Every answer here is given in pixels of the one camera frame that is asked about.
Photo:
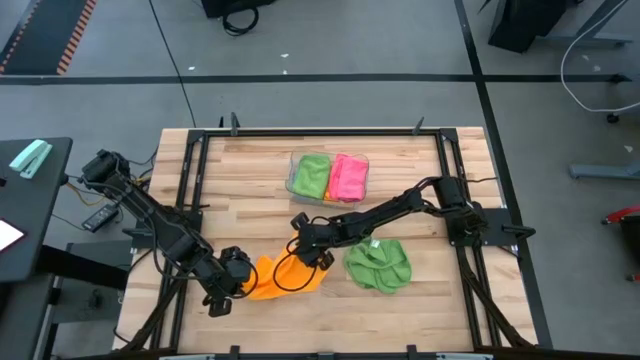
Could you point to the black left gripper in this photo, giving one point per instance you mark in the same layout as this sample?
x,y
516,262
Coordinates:
x,y
230,280

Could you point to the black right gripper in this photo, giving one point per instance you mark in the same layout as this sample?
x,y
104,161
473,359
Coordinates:
x,y
322,237

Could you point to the orange microfiber towel with label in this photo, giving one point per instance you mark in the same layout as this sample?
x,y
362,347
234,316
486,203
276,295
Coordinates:
x,y
327,196

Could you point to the small green microfiber towel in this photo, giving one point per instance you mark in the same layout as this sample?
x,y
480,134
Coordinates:
x,y
312,175

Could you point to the pink microfiber towel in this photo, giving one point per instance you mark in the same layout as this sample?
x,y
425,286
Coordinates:
x,y
347,177

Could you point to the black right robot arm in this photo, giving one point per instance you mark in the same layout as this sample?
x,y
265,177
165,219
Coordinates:
x,y
400,210

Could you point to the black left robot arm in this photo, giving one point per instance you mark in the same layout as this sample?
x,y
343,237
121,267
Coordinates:
x,y
160,225

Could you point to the large green microfiber towel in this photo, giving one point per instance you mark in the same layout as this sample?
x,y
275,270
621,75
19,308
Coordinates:
x,y
380,270

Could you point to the clear plastic bin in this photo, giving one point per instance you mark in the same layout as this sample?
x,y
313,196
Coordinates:
x,y
290,185

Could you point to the white light bar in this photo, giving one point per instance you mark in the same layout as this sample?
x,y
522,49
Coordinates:
x,y
465,357
187,357

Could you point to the black power brick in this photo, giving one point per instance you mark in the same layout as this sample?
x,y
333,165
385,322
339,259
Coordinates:
x,y
100,217

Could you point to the black equipment stand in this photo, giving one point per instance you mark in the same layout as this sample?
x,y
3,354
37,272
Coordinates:
x,y
85,265

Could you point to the black side desk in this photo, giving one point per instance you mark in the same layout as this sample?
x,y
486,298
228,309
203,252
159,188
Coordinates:
x,y
30,210

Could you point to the mint green stapler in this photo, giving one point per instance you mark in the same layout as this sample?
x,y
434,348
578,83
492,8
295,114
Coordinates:
x,y
30,157

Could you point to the black equipment box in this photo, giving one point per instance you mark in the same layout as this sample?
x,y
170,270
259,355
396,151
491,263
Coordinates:
x,y
225,6

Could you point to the black equipment cabinet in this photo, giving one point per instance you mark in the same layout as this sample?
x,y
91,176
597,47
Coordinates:
x,y
520,25

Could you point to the grey metal desk foot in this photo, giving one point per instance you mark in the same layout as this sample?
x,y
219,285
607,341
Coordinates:
x,y
605,171

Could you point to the orange-striped black floor mat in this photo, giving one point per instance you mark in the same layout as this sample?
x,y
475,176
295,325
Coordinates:
x,y
45,35

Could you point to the red chair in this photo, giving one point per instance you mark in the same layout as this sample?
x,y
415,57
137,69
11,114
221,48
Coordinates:
x,y
622,214

